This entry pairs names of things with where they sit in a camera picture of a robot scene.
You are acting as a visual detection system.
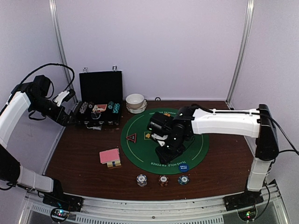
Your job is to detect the gold card box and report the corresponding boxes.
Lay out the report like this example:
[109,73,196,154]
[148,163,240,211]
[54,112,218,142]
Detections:
[107,148,121,168]

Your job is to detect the blue small blind button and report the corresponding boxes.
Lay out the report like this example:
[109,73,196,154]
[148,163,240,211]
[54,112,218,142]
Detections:
[178,163,189,173]

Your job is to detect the blue white chip stack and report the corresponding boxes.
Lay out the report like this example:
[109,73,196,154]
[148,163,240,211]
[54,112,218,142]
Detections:
[136,174,147,187]

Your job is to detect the white scalloped dish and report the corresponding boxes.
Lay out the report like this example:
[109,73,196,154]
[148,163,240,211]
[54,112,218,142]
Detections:
[126,99,148,114]

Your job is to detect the dark blue green chip stack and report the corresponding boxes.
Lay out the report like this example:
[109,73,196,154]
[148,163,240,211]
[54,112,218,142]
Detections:
[178,175,190,185]

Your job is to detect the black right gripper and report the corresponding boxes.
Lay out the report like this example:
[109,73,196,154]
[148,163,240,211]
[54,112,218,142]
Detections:
[155,134,186,165]

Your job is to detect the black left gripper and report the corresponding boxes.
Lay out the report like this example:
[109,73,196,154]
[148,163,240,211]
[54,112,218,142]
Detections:
[29,95,78,126]

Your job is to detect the dark blue chips in case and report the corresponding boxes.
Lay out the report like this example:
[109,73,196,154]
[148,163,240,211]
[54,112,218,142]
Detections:
[107,101,114,110]

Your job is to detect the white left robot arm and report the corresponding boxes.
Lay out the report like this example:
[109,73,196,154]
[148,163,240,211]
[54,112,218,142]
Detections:
[0,75,76,207]

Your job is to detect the pink backed card deck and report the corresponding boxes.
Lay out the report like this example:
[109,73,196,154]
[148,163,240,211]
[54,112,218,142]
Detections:
[99,148,120,164]

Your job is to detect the aluminium front rail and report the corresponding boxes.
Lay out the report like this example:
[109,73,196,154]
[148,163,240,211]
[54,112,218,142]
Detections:
[16,183,291,224]

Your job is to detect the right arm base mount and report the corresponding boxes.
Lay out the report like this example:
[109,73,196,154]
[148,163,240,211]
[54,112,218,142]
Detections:
[223,193,264,211]

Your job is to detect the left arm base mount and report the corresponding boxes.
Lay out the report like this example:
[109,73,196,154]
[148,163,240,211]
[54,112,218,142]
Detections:
[42,179,84,212]

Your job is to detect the clear acrylic dealer button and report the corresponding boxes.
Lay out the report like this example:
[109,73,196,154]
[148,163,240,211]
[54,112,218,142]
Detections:
[91,111,101,119]

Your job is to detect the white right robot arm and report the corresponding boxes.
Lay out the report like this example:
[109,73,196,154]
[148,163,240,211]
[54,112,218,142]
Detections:
[147,104,279,206]

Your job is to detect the white ceramic bowl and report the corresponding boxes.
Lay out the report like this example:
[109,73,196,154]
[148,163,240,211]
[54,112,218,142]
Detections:
[126,93,145,109]

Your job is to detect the teal chip row in case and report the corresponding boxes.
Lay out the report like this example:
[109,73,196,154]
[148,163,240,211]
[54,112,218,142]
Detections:
[112,103,121,114]

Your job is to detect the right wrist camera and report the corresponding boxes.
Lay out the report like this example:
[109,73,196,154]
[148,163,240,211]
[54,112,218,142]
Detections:
[147,112,174,137]

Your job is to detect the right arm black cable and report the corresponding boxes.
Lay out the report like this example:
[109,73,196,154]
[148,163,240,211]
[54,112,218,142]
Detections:
[256,112,299,156]

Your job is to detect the triangular black red all-in marker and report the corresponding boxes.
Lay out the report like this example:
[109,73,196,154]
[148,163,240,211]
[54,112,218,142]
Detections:
[126,133,137,143]

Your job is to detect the black poker chip case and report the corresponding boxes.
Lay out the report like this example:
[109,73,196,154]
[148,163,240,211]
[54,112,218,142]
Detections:
[74,71,123,127]

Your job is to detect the green round poker mat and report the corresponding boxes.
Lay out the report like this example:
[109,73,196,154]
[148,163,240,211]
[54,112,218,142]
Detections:
[121,108,209,175]

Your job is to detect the aluminium frame post left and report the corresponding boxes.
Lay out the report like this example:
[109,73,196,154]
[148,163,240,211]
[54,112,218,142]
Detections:
[49,0,73,89]

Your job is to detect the red playing card deck case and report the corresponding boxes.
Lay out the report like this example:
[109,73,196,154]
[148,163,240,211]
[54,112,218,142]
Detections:
[93,104,107,112]

